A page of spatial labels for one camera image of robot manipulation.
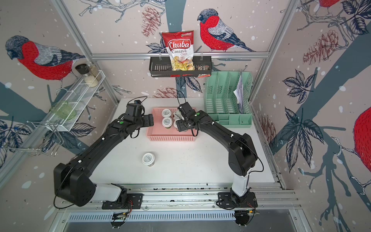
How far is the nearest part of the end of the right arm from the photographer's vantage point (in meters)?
0.61

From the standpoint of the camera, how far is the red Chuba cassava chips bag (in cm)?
80

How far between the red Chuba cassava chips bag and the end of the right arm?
12.1 inches
